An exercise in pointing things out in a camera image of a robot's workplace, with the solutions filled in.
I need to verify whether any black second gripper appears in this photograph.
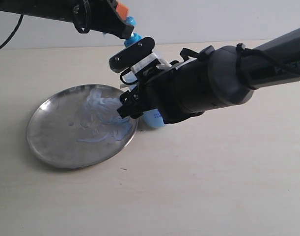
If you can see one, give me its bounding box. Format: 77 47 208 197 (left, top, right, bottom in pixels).
0 0 134 39

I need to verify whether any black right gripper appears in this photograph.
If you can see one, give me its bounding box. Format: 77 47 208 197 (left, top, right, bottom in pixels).
117 60 204 124

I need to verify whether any blue pump lotion bottle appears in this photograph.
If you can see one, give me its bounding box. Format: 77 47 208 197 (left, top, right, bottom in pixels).
102 16 171 128

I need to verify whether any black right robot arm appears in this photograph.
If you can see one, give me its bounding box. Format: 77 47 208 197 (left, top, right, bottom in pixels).
0 0 300 124

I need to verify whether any round stainless steel plate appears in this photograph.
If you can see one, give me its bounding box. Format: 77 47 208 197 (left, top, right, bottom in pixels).
26 84 138 169

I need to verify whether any black camera cable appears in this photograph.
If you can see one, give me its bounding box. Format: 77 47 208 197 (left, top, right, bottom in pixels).
119 67 150 86

